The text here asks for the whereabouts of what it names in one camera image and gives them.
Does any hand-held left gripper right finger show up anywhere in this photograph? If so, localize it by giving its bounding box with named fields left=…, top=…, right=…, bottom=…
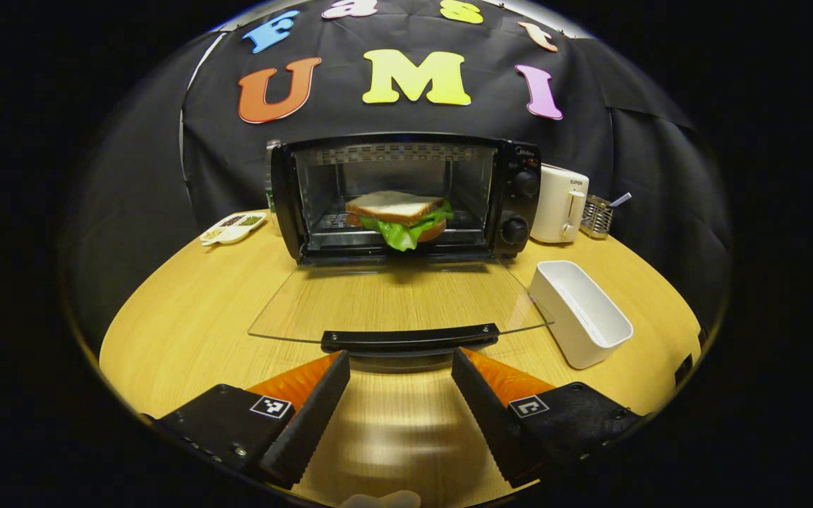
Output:
left=451, top=347, right=644, bottom=489

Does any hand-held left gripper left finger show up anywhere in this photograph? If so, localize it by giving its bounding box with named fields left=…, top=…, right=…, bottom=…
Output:
left=142, top=351, right=352, bottom=489

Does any black electric oven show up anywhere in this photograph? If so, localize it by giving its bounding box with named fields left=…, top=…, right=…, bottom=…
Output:
left=248, top=133, right=555, bottom=356

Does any lettuce sandwich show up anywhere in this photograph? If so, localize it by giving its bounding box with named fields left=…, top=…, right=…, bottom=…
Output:
left=344, top=190, right=454, bottom=252

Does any white rectangular food container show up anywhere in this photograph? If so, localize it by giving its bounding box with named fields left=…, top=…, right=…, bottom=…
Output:
left=528, top=260, right=634, bottom=370

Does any white divided snack dish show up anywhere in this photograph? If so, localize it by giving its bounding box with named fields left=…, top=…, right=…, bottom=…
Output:
left=199, top=211, right=268, bottom=246

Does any white toaster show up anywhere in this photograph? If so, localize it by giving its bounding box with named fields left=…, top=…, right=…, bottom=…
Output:
left=530, top=164, right=590, bottom=244

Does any clear plastic water bottle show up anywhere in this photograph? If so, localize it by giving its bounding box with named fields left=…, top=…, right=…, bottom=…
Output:
left=263, top=138, right=282, bottom=235

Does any black backdrop cloth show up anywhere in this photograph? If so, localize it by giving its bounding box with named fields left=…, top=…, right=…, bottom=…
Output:
left=71, top=0, right=732, bottom=332

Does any wire mesh basket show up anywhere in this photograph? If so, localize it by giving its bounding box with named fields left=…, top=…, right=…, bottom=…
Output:
left=579, top=195, right=614, bottom=239

